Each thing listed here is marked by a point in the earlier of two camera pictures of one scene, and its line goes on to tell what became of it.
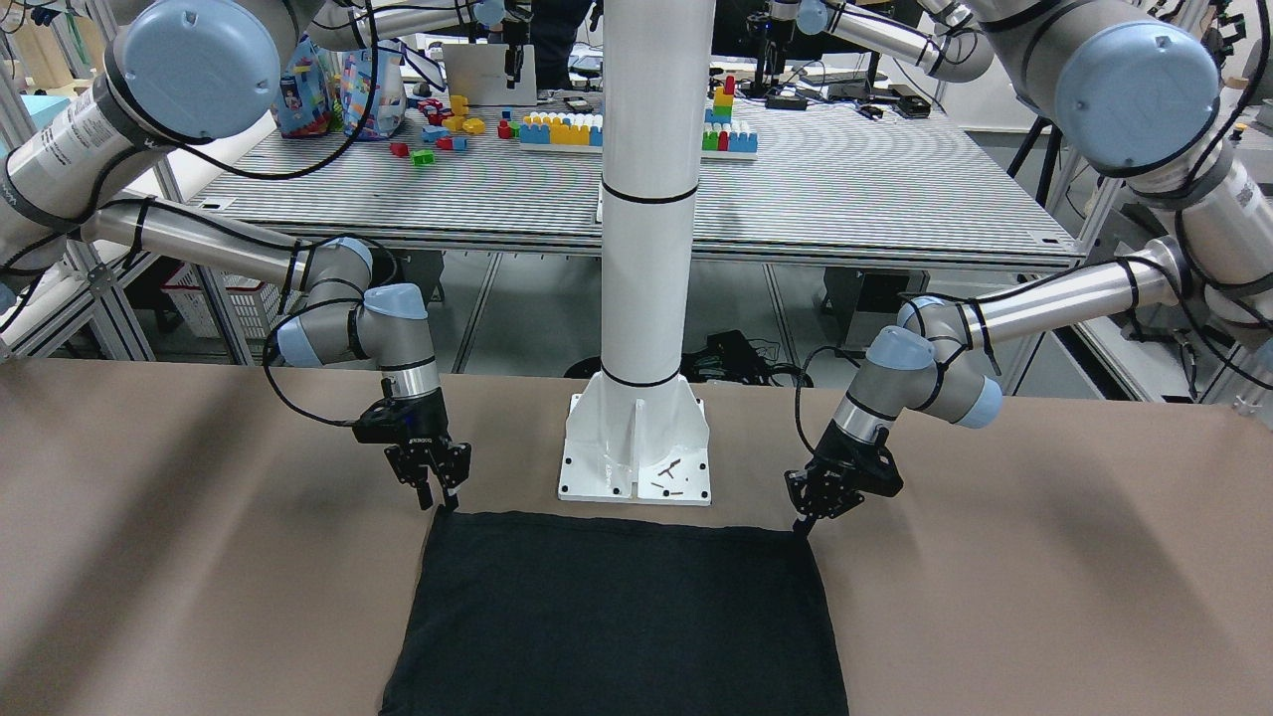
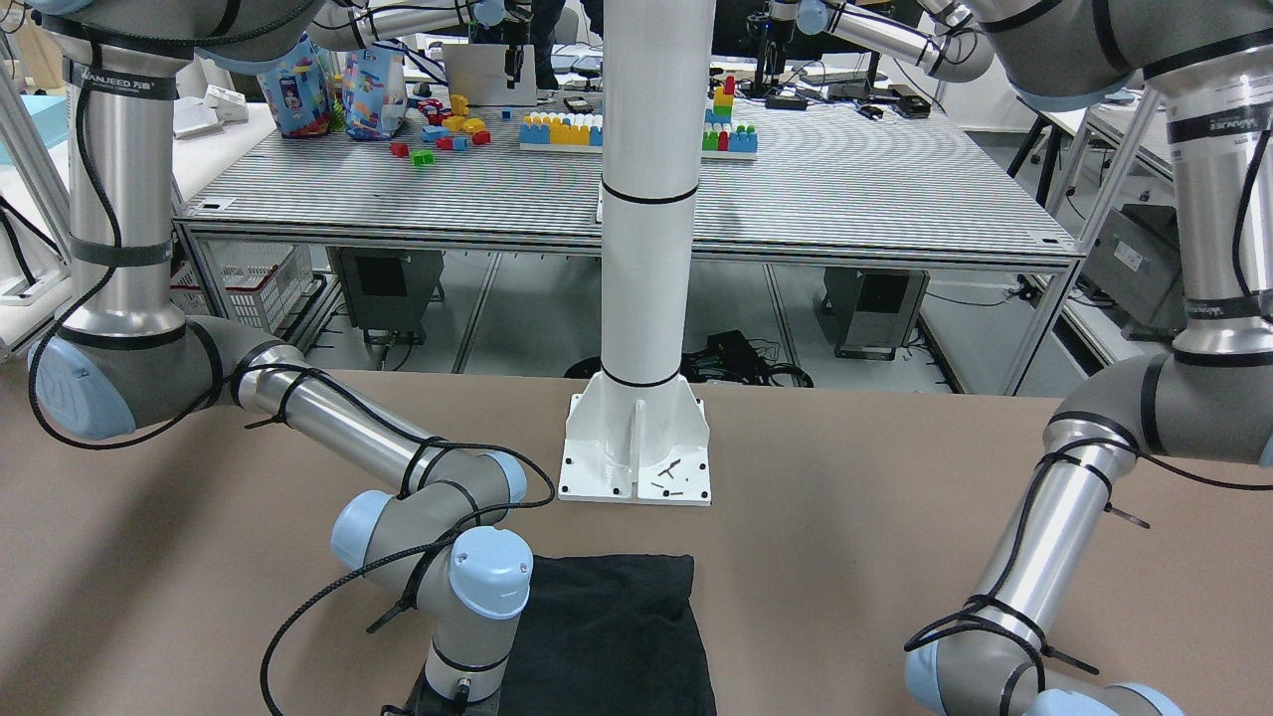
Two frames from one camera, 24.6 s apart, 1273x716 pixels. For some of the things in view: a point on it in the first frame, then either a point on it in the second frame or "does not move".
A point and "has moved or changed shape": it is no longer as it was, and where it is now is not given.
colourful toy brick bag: x=390 y=103 does not move
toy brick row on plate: x=561 y=132 does not move
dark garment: x=515 y=614 has moved or changed shape
